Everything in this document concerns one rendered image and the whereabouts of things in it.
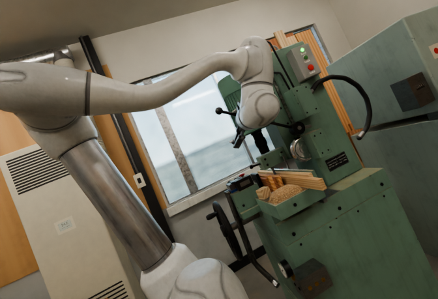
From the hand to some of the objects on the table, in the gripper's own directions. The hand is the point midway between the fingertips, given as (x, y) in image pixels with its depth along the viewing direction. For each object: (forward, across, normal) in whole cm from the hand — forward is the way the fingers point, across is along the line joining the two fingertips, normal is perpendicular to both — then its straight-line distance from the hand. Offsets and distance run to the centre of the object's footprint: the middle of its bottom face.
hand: (234, 127), depth 107 cm
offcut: (0, -30, -17) cm, 34 cm away
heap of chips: (-11, -27, -21) cm, 36 cm away
